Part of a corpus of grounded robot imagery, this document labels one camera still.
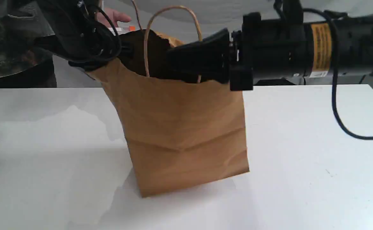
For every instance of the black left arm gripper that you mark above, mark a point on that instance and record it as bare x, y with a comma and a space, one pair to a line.
83, 34

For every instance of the white backdrop cloth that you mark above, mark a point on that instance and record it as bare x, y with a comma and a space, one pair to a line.
212, 15

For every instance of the person in patterned white jacket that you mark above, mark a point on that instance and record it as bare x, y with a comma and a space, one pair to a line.
21, 64

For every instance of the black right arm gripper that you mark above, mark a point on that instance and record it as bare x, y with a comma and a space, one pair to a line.
268, 49

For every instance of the brown paper bag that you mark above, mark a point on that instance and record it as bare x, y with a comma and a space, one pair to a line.
179, 135

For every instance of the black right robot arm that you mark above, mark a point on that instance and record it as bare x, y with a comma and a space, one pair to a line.
336, 45

